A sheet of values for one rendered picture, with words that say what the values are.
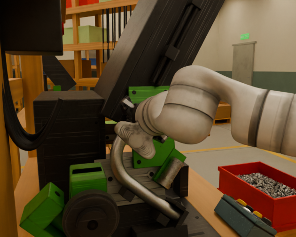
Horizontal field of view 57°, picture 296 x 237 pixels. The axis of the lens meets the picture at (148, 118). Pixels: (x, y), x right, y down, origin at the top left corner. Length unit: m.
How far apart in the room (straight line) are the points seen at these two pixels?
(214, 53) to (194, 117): 10.72
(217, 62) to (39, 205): 10.81
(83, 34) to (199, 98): 3.53
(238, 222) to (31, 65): 1.12
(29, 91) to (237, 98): 1.21
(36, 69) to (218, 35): 10.04
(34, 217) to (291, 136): 0.33
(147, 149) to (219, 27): 10.74
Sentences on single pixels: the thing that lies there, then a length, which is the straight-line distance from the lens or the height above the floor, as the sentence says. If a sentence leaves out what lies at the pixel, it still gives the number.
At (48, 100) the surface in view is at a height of 1.24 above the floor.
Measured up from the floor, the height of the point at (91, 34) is 1.76.
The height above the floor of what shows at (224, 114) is 0.25.
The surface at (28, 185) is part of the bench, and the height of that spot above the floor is 0.88.
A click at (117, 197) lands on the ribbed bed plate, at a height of 1.00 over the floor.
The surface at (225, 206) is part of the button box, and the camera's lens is 0.84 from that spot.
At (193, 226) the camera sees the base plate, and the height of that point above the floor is 0.90.
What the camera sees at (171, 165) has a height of 1.08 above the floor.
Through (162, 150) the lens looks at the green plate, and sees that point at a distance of 0.72.
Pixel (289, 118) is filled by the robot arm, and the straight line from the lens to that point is 0.32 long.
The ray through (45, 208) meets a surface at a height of 1.13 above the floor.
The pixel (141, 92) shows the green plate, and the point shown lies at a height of 1.26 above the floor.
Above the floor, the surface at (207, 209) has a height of 0.90.
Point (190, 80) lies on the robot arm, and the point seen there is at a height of 1.30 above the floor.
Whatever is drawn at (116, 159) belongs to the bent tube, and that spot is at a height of 1.11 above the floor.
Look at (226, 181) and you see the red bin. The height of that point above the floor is 0.88.
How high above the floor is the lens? 1.32
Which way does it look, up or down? 10 degrees down
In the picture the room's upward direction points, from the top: straight up
